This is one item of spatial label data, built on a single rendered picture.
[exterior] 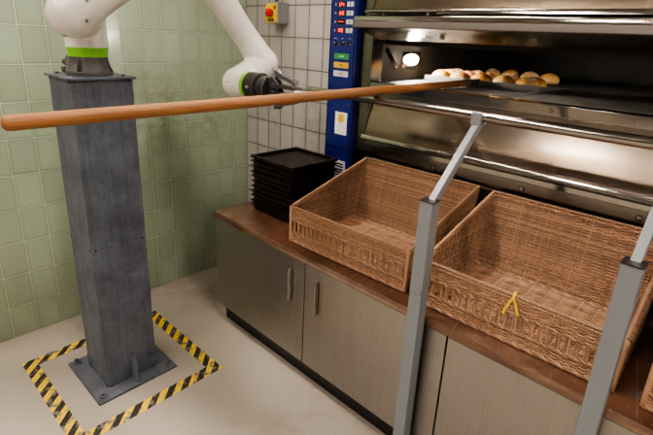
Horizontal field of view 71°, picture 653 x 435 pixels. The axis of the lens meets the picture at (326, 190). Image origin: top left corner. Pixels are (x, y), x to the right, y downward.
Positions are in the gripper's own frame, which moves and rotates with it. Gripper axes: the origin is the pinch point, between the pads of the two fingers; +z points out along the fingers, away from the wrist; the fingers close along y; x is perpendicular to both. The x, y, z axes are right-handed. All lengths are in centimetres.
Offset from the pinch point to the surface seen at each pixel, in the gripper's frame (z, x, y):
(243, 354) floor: -37, -3, 119
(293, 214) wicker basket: -19, -14, 49
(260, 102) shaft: 7.3, 22.5, 0.2
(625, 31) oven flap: 71, -50, -22
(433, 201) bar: 45, -6, 23
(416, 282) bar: 44, -5, 48
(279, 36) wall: -88, -64, -16
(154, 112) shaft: 7, 52, 1
